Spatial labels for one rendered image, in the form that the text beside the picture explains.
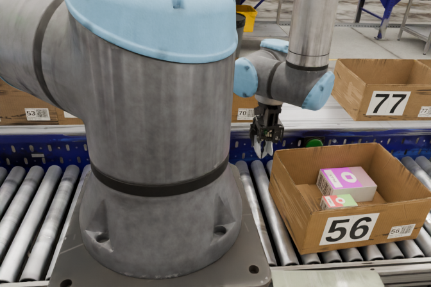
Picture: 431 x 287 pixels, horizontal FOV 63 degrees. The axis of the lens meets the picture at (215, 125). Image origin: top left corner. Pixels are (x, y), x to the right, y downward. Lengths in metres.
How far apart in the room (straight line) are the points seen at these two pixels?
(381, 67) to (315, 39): 1.14
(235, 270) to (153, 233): 0.09
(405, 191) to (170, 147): 1.07
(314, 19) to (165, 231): 0.51
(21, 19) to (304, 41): 0.51
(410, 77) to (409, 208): 0.91
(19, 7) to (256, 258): 0.36
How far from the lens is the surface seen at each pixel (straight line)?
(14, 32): 0.42
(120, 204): 0.35
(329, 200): 1.23
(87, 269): 0.40
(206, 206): 0.36
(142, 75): 0.28
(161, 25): 0.27
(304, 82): 0.76
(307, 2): 0.72
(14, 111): 1.46
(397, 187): 1.32
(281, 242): 1.13
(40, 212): 1.29
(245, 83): 0.81
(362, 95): 1.52
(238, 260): 0.40
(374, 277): 1.13
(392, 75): 1.90
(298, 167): 1.27
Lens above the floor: 1.58
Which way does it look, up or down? 31 degrees down
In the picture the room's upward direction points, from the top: 3 degrees clockwise
